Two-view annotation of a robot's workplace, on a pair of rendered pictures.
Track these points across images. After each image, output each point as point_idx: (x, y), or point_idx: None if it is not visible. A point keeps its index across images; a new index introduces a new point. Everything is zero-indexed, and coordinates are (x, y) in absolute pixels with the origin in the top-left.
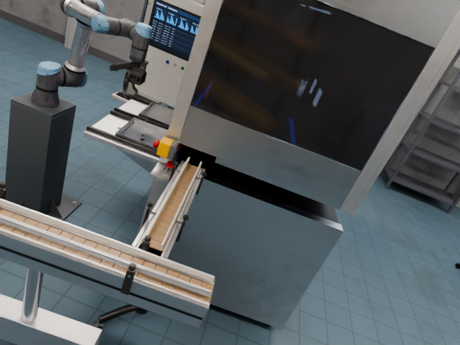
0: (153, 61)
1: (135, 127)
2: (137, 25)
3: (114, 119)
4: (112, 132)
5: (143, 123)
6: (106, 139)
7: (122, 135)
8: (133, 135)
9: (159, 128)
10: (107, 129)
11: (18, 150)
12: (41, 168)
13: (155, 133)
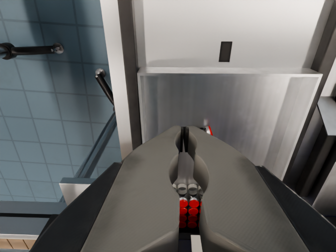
0: None
1: (268, 92)
2: None
3: (296, 0)
4: (176, 44)
5: (299, 110)
6: (114, 49)
7: (139, 97)
8: (201, 106)
9: (285, 159)
10: (183, 21)
11: None
12: None
13: (262, 148)
